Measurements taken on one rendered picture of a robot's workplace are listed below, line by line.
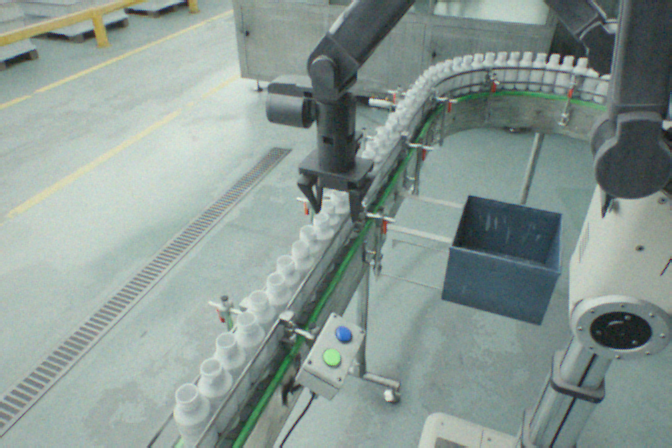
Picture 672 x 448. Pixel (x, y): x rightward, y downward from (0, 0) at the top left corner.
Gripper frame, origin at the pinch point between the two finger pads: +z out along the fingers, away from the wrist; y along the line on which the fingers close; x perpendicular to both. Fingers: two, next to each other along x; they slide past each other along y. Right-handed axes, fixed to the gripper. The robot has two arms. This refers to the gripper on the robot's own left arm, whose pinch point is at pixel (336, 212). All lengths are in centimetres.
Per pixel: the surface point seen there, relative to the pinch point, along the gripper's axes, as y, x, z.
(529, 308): 39, 56, 61
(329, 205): -16.4, 34.8, 24.7
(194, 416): -14.0, -27.3, 26.7
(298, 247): -16.4, 16.7, 24.9
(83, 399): -124, 11, 139
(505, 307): 33, 56, 63
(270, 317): -13.3, -2.8, 27.4
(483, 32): -19, 350, 59
